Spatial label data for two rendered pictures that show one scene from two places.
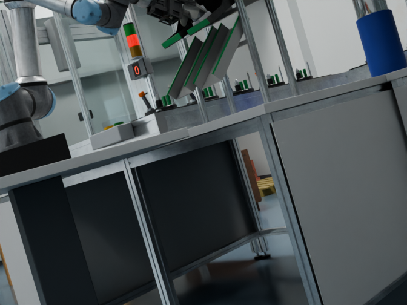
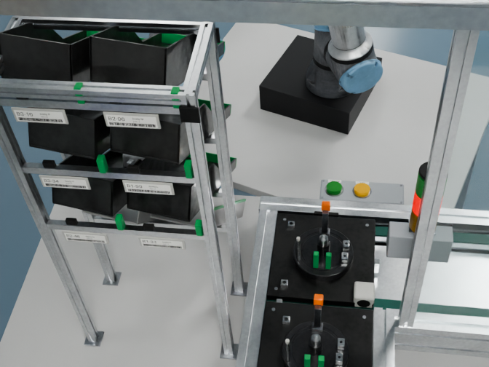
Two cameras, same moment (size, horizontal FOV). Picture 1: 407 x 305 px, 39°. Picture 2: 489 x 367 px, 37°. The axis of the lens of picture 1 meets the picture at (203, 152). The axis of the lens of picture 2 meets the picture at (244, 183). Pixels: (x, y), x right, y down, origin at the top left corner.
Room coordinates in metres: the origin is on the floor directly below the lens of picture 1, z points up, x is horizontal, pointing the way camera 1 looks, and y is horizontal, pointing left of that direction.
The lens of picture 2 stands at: (3.11, -0.58, 2.37)
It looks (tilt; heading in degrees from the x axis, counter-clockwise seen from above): 49 degrees down; 145
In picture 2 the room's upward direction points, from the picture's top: 5 degrees counter-clockwise
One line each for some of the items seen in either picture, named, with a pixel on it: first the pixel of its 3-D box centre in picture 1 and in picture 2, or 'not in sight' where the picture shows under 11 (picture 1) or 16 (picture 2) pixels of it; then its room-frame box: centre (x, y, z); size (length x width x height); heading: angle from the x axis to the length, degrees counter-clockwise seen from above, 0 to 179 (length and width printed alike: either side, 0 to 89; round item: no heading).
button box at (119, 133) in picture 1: (111, 136); (361, 198); (2.32, 0.33, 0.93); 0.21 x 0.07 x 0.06; 43
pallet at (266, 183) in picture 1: (266, 186); not in sight; (7.65, -0.67, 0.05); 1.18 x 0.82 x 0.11; 25
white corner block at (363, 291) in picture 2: not in sight; (364, 295); (2.55, 0.12, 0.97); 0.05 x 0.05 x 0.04; 43
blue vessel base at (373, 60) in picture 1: (381, 45); not in sight; (2.52, -0.87, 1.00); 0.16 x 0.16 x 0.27
